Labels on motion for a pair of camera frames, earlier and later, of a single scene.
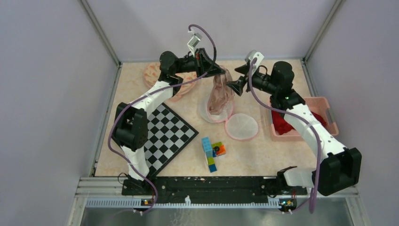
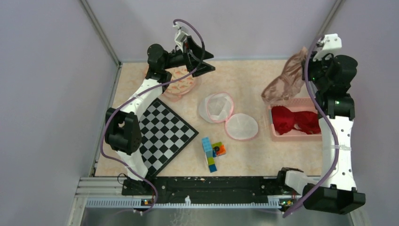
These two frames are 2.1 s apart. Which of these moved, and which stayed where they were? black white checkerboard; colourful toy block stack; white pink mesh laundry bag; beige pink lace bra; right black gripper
Moved: beige pink lace bra; right black gripper
Stayed: colourful toy block stack; white pink mesh laundry bag; black white checkerboard
